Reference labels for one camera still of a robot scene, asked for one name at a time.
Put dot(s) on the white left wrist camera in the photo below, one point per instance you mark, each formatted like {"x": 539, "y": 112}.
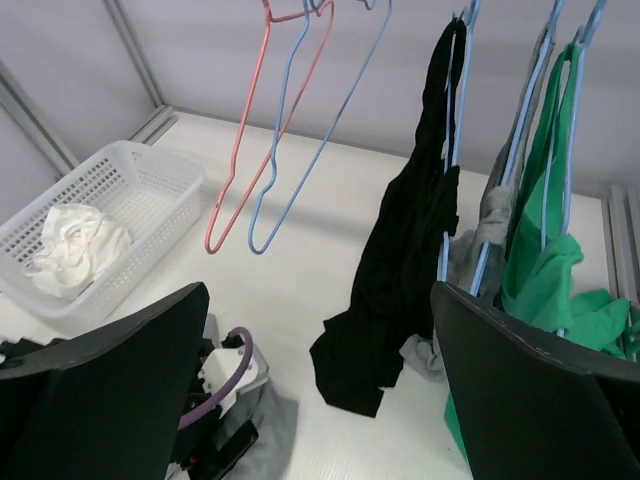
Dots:
{"x": 222, "y": 363}

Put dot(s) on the aluminium frame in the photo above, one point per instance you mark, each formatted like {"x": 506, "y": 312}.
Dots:
{"x": 81, "y": 68}

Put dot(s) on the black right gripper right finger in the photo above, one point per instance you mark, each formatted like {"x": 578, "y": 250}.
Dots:
{"x": 532, "y": 405}

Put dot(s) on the green tank top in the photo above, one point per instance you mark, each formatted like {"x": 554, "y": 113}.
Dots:
{"x": 537, "y": 284}

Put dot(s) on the blue hanger of green top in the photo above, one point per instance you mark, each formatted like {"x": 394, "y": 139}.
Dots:
{"x": 485, "y": 258}

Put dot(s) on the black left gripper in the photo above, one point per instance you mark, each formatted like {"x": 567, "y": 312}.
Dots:
{"x": 199, "y": 451}

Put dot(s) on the blue hanger of black top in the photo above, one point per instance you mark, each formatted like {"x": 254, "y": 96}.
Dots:
{"x": 456, "y": 99}

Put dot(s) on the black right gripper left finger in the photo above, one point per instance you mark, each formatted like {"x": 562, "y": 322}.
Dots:
{"x": 106, "y": 404}

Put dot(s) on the pink wire hanger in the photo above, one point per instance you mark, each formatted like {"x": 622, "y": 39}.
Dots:
{"x": 316, "y": 8}

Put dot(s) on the white tank top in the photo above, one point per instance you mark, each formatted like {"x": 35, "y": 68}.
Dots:
{"x": 80, "y": 243}

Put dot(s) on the white plastic basket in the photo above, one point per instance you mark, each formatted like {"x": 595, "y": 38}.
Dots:
{"x": 154, "y": 194}

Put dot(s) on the black tank top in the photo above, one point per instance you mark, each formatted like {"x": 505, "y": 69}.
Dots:
{"x": 358, "y": 354}

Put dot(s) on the dark grey tank top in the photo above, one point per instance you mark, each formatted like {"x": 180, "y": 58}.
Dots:
{"x": 436, "y": 212}

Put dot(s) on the empty blue hanger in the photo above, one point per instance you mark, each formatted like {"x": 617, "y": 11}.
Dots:
{"x": 582, "y": 40}

